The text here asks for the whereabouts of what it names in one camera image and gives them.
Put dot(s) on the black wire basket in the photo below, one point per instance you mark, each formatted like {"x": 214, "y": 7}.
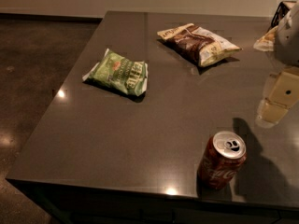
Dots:
{"x": 283, "y": 8}

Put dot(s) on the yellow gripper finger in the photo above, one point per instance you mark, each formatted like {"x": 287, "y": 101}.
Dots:
{"x": 269, "y": 115}

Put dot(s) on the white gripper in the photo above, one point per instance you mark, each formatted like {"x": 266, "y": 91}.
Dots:
{"x": 289, "y": 39}

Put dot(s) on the green jalapeno chip bag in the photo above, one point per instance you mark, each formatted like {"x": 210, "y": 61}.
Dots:
{"x": 119, "y": 73}

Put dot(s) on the yellow snack bag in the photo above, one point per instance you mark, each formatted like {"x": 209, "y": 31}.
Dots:
{"x": 267, "y": 41}

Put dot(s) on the brown and white chip bag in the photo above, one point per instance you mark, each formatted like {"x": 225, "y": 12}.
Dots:
{"x": 197, "y": 44}

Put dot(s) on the red coke can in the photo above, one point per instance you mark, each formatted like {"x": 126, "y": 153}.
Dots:
{"x": 224, "y": 155}

